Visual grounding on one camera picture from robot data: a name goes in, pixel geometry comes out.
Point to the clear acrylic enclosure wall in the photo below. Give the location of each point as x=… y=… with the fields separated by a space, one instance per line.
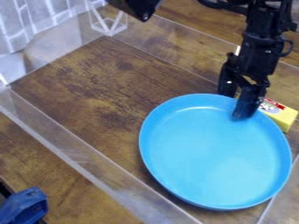
x=98 y=72

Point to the yellow brick with label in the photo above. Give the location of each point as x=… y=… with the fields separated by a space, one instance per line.
x=282 y=114

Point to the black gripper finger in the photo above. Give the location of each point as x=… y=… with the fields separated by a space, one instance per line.
x=249 y=101
x=227 y=83

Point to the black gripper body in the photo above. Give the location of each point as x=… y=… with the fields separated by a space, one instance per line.
x=257 y=60

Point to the blue round plastic tray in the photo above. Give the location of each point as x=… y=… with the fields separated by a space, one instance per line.
x=215 y=161

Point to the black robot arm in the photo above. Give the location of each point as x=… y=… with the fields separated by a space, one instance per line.
x=269 y=18

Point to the grey checkered cloth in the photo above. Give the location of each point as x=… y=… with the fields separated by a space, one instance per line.
x=26 y=17

